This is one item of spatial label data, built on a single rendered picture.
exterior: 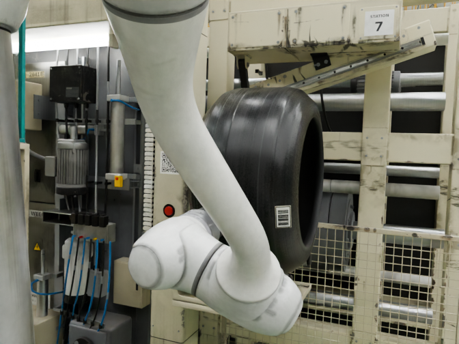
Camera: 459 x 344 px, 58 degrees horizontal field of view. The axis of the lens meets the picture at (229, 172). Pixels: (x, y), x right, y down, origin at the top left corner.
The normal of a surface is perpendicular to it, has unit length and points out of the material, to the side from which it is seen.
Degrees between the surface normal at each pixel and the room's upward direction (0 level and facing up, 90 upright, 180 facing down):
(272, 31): 90
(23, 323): 89
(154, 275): 99
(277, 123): 55
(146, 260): 84
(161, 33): 147
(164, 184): 90
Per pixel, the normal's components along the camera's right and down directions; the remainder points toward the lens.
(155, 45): 0.04, 0.87
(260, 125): -0.30, -0.50
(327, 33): -0.37, 0.04
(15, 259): 0.98, 0.04
